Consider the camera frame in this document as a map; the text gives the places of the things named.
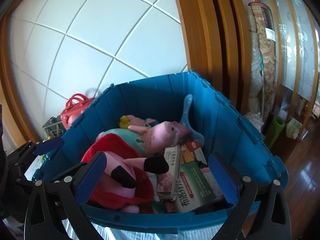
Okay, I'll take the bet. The red-dressed pig plush toy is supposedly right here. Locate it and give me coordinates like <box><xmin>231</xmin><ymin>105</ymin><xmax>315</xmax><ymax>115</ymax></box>
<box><xmin>81</xmin><ymin>133</ymin><xmax>169</xmax><ymax>213</ymax></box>

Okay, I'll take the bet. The small red white box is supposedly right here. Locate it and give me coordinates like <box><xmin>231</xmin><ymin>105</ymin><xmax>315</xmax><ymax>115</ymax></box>
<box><xmin>157</xmin><ymin>146</ymin><xmax>181</xmax><ymax>201</ymax></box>

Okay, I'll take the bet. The green-dressed pig plush toy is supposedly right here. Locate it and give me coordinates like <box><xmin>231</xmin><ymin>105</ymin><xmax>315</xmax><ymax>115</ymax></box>
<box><xmin>96</xmin><ymin>121</ymin><xmax>191</xmax><ymax>157</ymax></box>

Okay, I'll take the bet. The striped blue table cloth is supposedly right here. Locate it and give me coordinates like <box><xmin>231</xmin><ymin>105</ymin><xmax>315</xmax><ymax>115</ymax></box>
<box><xmin>2</xmin><ymin>215</ymin><xmax>222</xmax><ymax>240</ymax></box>

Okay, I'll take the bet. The black gift box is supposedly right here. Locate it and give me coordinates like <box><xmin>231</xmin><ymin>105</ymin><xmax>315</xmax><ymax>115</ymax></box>
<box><xmin>42</xmin><ymin>115</ymin><xmax>66</xmax><ymax>137</ymax></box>

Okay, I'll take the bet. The white green medicine box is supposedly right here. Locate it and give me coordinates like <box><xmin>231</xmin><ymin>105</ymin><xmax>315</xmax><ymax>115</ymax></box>
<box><xmin>174</xmin><ymin>161</ymin><xmax>217</xmax><ymax>213</ymax></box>

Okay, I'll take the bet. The blue plastic crate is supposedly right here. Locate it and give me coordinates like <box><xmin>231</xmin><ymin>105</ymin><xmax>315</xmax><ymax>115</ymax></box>
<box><xmin>34</xmin><ymin>71</ymin><xmax>289</xmax><ymax>233</ymax></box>

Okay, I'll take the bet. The red bear suitcase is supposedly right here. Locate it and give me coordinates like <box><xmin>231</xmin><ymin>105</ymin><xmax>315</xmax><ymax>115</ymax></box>
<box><xmin>60</xmin><ymin>93</ymin><xmax>95</xmax><ymax>129</ymax></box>

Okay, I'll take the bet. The green rolled mat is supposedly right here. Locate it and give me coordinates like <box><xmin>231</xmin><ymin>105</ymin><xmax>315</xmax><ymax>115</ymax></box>
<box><xmin>264</xmin><ymin>116</ymin><xmax>285</xmax><ymax>148</ymax></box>

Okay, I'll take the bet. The blue plastic scoop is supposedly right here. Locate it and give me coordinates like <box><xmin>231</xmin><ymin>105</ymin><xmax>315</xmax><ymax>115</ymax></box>
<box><xmin>180</xmin><ymin>94</ymin><xmax>205</xmax><ymax>147</ymax></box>

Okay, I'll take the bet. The rolled patterned carpet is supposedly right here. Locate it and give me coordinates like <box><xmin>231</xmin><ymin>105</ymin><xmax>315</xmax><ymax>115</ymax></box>
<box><xmin>248</xmin><ymin>2</ymin><xmax>276</xmax><ymax>121</ymax></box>

